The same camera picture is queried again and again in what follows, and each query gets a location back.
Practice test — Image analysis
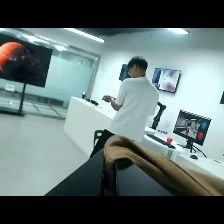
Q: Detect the black keyboard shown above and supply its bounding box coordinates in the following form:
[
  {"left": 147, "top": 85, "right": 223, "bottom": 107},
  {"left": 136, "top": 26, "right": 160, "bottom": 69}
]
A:
[{"left": 145, "top": 133, "right": 177, "bottom": 150}]

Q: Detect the dark wall screen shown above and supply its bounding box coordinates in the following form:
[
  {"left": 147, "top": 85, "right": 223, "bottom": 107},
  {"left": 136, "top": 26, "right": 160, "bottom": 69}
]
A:
[{"left": 118, "top": 63, "right": 132, "bottom": 82}]

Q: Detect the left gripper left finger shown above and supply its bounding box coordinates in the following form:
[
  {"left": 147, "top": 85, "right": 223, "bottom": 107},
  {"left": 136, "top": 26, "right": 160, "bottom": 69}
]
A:
[{"left": 44, "top": 148, "right": 106, "bottom": 197}]

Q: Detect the desk monitor on stand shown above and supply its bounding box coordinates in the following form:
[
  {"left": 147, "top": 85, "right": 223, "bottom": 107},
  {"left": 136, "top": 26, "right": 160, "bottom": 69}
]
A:
[{"left": 172, "top": 109, "right": 213, "bottom": 159}]

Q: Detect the tan garment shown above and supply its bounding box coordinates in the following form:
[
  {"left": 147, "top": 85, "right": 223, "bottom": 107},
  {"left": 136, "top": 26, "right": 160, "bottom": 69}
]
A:
[{"left": 100, "top": 134, "right": 224, "bottom": 197}]

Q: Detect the white counter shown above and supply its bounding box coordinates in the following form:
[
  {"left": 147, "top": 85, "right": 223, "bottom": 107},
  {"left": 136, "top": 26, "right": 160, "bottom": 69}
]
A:
[{"left": 63, "top": 96, "right": 224, "bottom": 181}]

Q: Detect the person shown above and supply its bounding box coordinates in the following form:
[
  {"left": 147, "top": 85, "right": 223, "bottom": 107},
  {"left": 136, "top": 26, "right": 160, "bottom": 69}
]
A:
[{"left": 89, "top": 55, "right": 160, "bottom": 159}]

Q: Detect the large screen on black stand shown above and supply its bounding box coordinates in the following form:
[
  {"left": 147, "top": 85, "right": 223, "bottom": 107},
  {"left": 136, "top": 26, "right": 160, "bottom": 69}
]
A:
[{"left": 0, "top": 32, "right": 54, "bottom": 117}]

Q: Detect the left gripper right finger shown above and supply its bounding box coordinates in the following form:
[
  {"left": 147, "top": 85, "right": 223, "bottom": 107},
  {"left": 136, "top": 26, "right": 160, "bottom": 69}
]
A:
[{"left": 115, "top": 163, "right": 173, "bottom": 197}]

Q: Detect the wall monitor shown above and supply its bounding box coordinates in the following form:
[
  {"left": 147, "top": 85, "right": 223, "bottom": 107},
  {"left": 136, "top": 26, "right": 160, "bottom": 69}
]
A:
[{"left": 151, "top": 67, "right": 183, "bottom": 94}]

